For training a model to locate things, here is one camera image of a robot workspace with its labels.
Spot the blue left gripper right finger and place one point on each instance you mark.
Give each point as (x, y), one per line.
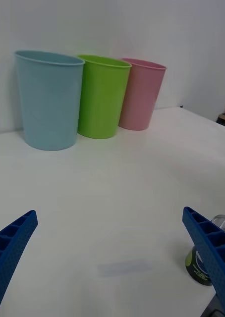
(214, 252)

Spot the black and green drink can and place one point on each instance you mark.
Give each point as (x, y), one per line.
(195, 267)

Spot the pink plastic bin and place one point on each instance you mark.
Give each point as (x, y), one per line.
(139, 96)

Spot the green plastic bin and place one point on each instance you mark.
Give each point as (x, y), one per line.
(101, 99)

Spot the pale blue plastic bin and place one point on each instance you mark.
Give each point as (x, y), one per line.
(49, 104)

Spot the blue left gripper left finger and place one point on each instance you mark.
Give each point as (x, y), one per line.
(11, 250)

